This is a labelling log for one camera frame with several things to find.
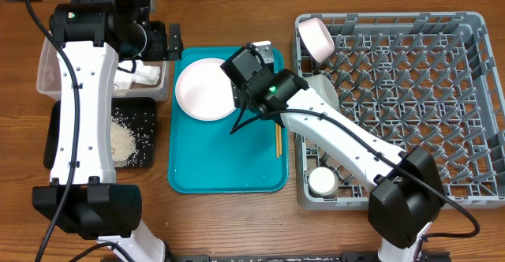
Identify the teal serving tray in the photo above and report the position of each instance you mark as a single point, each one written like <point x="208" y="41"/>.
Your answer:
<point x="207" y="157"/>

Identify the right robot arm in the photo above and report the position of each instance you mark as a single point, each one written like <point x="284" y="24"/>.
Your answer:
<point x="404" y="187"/>

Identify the clear plastic bin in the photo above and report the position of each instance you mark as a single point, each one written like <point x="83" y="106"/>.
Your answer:
<point x="49" y="79"/>

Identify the small white cup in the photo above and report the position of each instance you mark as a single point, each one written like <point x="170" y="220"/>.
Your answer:
<point x="323" y="182"/>

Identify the pink bowl with rice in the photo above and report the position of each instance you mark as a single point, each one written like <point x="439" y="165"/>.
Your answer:
<point x="317" y="39"/>

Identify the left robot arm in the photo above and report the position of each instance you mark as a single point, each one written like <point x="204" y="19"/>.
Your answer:
<point x="83" y="196"/>

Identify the wooden chopstick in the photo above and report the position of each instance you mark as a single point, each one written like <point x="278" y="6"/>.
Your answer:
<point x="277" y="141"/>
<point x="280" y="130"/>

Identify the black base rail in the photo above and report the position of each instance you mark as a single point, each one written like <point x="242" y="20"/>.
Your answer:
<point x="343" y="257"/>

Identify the grey dishwasher rack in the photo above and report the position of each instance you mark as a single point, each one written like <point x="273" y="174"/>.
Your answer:
<point x="422" y="79"/>

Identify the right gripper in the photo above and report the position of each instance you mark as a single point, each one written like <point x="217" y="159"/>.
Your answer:
<point x="241" y="99"/>

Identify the grey shallow bowl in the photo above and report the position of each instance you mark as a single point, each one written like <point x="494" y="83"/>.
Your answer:
<point x="325" y="89"/>

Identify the pile of rice grains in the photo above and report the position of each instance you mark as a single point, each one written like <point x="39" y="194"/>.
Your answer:
<point x="132" y="137"/>

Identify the black plastic tray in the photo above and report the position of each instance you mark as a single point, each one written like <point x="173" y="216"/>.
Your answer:
<point x="135" y="105"/>

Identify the white napkin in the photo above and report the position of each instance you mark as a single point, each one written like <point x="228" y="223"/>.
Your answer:
<point x="135" y="72"/>

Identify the large white plate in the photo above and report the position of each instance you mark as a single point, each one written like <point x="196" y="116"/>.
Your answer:
<point x="204" y="92"/>

